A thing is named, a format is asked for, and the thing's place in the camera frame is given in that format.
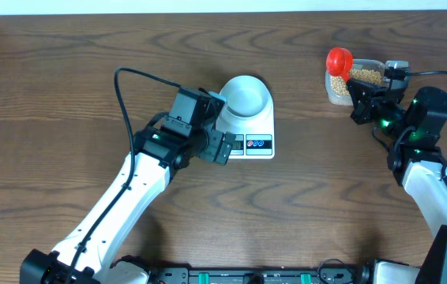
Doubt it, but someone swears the clear plastic soybean container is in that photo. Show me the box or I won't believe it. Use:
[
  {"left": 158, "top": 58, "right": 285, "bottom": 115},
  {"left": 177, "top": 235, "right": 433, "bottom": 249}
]
[{"left": 325, "top": 58, "right": 390, "bottom": 107}]

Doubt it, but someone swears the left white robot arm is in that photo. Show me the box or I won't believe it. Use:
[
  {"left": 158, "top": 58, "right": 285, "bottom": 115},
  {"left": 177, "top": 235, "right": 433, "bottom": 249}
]
[{"left": 20, "top": 87, "right": 235, "bottom": 283}]

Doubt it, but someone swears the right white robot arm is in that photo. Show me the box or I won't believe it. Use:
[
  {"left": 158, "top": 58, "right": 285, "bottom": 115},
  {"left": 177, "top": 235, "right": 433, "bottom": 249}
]
[{"left": 347, "top": 79, "right": 447, "bottom": 283}]

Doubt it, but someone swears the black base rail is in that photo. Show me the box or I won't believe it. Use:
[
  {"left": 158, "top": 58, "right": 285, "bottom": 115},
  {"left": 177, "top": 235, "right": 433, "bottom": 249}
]
[{"left": 112, "top": 256, "right": 370, "bottom": 284}]

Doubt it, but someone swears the white digital kitchen scale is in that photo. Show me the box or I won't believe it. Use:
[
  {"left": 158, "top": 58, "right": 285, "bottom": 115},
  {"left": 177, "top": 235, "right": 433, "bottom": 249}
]
[{"left": 216, "top": 93, "right": 275, "bottom": 159}]

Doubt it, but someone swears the white round bowl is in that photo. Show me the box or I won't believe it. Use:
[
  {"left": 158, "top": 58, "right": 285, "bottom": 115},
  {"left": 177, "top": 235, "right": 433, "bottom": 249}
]
[{"left": 220, "top": 75, "right": 270, "bottom": 118}]

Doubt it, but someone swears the red plastic measuring scoop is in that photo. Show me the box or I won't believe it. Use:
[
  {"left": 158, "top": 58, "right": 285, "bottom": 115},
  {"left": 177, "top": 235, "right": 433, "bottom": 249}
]
[{"left": 325, "top": 47, "right": 353, "bottom": 83}]

